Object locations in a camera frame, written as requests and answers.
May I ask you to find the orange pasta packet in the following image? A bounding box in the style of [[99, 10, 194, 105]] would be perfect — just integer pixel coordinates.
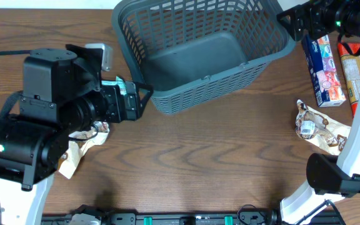
[[337, 44, 360, 116]]

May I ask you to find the grey plastic basket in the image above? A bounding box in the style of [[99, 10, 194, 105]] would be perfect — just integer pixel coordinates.
[[111, 0, 296, 114]]

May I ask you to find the tissue multipack box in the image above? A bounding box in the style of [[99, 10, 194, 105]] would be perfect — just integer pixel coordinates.
[[301, 35, 346, 108]]

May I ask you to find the beige snack bag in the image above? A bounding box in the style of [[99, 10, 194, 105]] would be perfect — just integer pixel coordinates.
[[295, 99, 351, 156]]

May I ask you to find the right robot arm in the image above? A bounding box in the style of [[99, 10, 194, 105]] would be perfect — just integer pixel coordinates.
[[277, 1, 360, 224]]

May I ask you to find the crumpled beige bag under arm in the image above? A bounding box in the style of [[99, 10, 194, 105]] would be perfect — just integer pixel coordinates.
[[58, 121, 110, 179]]

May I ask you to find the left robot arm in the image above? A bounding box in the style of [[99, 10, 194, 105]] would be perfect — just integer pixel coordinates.
[[0, 44, 153, 191]]

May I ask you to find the teal snack packet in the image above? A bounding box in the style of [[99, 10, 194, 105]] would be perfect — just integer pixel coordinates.
[[101, 76, 127, 96]]

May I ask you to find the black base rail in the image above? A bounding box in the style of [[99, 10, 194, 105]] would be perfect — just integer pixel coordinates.
[[41, 205, 286, 225]]

